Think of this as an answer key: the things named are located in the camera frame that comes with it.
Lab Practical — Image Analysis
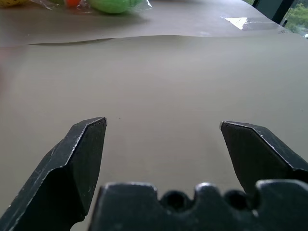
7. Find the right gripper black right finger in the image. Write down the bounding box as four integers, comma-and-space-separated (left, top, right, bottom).
219, 121, 308, 194

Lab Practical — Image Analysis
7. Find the clear plastic toy bag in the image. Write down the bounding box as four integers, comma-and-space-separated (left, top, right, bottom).
0, 0, 153, 15

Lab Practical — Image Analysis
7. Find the green plush toy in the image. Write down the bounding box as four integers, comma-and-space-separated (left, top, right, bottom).
87, 0, 143, 14

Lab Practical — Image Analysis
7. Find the dark slanted window frame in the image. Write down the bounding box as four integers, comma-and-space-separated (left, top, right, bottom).
252, 0, 294, 25

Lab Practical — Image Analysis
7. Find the yellow plush toy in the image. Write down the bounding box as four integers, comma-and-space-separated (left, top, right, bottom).
0, 0, 27, 8

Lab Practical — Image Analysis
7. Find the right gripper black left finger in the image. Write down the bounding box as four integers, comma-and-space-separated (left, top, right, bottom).
0, 117, 108, 231

